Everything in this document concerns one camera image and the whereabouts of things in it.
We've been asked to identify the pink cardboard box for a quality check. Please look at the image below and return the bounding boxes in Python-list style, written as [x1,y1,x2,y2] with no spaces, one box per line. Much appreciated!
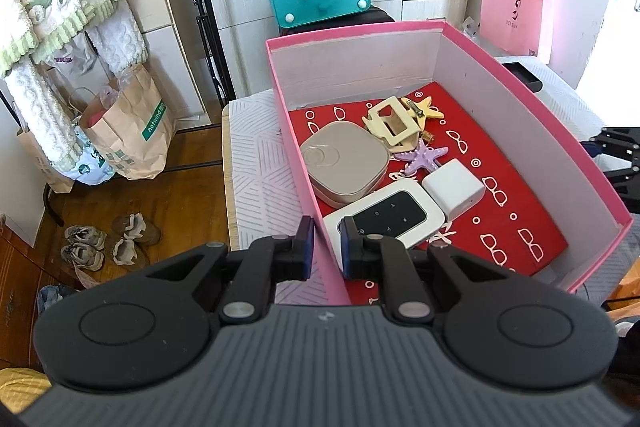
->
[265,20,634,308]

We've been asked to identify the translucent plastic bag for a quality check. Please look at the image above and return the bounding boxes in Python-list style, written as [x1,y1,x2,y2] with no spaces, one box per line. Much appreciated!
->
[42,32,99,84]

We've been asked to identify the red patterned paper sheet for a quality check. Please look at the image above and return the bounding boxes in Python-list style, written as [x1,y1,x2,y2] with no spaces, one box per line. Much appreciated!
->
[287,82,570,306]

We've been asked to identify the grey sneaker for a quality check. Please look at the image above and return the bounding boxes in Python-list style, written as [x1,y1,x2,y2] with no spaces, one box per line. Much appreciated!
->
[64,225,107,251]
[60,241,105,272]

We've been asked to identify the black rack leg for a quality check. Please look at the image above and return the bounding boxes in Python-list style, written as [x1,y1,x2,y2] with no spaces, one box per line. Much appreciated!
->
[42,182,64,228]

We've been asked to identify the small black box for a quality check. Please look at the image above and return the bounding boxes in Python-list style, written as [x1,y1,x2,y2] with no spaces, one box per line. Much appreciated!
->
[500,62,544,93]

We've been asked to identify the blue cloth bundle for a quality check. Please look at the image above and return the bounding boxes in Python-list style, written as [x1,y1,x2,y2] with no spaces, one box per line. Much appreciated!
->
[37,284,77,314]

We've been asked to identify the purple starfish hair clip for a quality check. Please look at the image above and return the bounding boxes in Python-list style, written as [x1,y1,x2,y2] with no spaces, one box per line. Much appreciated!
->
[392,139,444,178]

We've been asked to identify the brown paper bag green label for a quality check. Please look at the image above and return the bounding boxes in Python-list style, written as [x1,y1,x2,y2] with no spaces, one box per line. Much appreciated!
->
[78,63,179,180]

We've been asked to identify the black stand pole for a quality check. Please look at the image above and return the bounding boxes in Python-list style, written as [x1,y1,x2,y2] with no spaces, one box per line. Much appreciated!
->
[177,0,236,103]

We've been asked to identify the yellow starfish hair clip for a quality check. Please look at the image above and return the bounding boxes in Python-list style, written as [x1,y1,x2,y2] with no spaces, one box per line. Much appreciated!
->
[409,91,446,124]

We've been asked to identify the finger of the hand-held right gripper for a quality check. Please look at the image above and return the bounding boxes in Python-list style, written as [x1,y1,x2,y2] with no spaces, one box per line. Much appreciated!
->
[582,126,640,158]
[606,156,640,188]

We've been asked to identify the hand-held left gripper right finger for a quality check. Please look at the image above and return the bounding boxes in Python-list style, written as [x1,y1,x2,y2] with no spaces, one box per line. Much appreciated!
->
[339,216,502,326]

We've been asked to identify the beige square device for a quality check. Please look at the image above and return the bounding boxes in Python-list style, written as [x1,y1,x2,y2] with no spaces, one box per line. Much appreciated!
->
[300,122,391,210]

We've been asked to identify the cream hair claw clip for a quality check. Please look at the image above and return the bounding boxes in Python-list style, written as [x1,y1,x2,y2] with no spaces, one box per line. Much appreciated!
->
[362,97,427,154]

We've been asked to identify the white cube charger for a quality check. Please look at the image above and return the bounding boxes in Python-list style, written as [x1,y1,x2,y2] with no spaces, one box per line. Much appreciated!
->
[421,158,487,223]

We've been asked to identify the pink gift bag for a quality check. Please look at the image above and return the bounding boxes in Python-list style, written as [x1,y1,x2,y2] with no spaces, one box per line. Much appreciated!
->
[480,0,554,64]

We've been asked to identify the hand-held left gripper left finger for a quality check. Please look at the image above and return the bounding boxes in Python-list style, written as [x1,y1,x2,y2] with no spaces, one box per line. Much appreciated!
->
[145,215,317,326]

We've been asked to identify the white green plastic bag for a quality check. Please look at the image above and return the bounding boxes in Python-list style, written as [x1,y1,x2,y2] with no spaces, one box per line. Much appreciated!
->
[72,122,119,186]

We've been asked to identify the white black pocket router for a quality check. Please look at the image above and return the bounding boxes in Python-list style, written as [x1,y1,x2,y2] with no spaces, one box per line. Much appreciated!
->
[322,179,446,271]

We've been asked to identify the plain brown paper bag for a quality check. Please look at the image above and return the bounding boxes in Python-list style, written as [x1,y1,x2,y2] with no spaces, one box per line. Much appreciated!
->
[15,106,76,194]

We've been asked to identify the yellow cloth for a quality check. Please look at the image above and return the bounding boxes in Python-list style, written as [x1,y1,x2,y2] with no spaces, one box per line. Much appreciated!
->
[0,367,52,414]

